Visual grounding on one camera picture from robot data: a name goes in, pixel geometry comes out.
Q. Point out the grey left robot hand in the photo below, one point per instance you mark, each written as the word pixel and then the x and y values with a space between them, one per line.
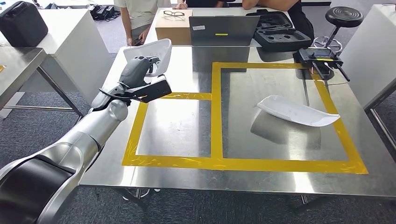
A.
pixel 136 72

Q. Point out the white plastic shell part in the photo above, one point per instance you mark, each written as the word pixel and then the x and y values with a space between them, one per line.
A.
pixel 294 112
pixel 161 51

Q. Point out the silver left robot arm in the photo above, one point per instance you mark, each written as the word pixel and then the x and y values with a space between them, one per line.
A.
pixel 92 126

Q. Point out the steel leg workbench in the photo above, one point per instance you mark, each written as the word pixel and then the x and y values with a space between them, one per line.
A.
pixel 382 125
pixel 173 130
pixel 18 61

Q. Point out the brown cardboard box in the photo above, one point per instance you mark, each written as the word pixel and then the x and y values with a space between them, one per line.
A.
pixel 173 31

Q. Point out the white cabinet block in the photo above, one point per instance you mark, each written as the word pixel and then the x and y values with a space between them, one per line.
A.
pixel 77 46
pixel 371 46

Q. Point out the dark grey laptop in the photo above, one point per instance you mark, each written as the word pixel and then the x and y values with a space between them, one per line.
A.
pixel 222 31

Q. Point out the white top table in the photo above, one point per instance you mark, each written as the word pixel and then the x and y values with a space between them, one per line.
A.
pixel 216 11

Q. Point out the black carry bag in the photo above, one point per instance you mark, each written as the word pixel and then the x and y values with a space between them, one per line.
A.
pixel 21 24

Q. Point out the black foam tool case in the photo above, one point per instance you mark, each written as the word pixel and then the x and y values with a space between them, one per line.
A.
pixel 278 37

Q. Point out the black remote controller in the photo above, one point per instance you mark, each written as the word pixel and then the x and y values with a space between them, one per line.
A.
pixel 318 55

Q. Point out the black round seat stool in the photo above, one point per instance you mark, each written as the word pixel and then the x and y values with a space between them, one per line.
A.
pixel 343 17

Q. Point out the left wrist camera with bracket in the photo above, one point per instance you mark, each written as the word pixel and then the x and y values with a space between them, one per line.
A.
pixel 154 89

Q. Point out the black frame glasses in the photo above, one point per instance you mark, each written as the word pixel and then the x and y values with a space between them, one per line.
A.
pixel 173 14

